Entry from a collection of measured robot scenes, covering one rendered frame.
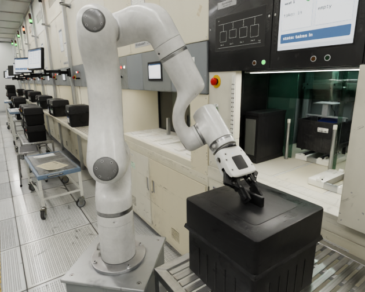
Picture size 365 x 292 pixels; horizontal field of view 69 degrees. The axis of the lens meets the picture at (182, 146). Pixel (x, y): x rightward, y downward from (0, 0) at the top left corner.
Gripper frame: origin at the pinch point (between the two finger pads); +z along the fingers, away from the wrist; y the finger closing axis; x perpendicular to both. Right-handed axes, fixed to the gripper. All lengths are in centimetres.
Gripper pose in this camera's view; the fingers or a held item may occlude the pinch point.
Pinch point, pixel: (249, 193)
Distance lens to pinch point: 81.7
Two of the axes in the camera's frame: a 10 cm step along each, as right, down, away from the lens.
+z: 4.1, 8.2, -3.9
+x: -3.8, 5.4, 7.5
